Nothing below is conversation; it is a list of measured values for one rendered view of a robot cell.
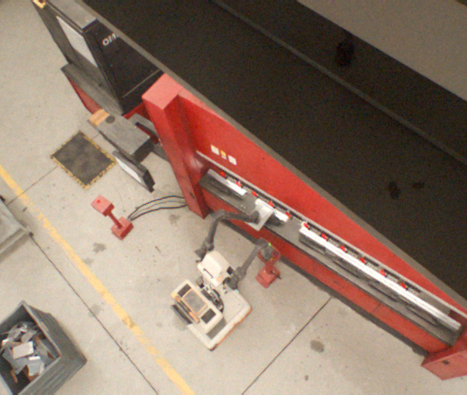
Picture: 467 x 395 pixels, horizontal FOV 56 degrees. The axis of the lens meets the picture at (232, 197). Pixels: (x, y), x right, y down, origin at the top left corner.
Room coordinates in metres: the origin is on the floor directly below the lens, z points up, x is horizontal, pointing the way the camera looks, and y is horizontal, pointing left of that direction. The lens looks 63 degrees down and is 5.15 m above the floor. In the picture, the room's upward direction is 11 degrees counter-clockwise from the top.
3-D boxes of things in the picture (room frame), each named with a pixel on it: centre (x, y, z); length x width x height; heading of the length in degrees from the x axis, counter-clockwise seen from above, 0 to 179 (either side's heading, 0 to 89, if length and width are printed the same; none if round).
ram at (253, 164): (1.48, -0.78, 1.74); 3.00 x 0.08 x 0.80; 43
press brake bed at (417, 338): (1.45, -0.74, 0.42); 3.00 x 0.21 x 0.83; 43
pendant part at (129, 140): (2.55, 0.88, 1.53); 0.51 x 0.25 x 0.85; 39
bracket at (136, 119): (2.73, 0.75, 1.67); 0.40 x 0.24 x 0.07; 43
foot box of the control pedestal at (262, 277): (1.51, -0.22, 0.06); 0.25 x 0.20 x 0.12; 123
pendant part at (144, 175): (2.46, 0.92, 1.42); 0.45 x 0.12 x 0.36; 39
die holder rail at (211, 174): (2.36, 0.04, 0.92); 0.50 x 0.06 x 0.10; 43
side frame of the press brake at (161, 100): (2.79, 0.20, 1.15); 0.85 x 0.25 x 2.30; 133
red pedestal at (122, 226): (2.51, 1.50, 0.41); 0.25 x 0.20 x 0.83; 133
